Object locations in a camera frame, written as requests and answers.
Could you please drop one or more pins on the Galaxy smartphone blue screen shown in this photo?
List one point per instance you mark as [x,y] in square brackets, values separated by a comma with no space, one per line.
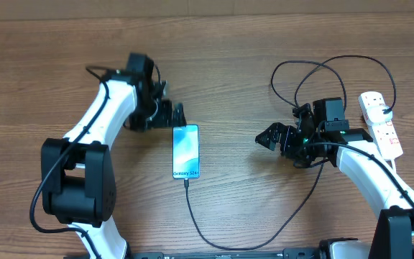
[186,152]

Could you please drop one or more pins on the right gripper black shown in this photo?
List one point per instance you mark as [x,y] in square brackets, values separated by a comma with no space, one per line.
[275,131]

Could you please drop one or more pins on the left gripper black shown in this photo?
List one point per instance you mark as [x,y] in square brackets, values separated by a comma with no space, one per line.
[164,118]

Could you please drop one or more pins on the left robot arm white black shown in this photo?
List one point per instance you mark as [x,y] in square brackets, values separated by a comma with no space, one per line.
[77,192]

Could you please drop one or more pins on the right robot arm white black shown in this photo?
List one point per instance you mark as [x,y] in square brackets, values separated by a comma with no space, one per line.
[323,135]

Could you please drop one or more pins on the white power strip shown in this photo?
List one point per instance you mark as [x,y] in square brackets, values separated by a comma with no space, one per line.
[384,134]

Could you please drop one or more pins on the white charger plug adapter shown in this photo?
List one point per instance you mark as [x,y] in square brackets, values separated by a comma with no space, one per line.
[377,114]

